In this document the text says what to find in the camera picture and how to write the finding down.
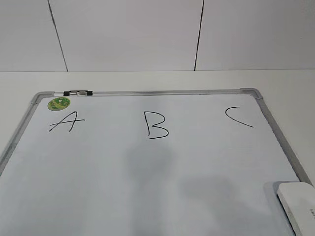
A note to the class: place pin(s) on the white board eraser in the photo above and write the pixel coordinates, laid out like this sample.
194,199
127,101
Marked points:
298,201

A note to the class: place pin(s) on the round green magnet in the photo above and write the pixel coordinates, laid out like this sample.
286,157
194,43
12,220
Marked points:
58,104

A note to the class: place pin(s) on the white board with metal frame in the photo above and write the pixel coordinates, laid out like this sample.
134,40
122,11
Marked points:
147,163

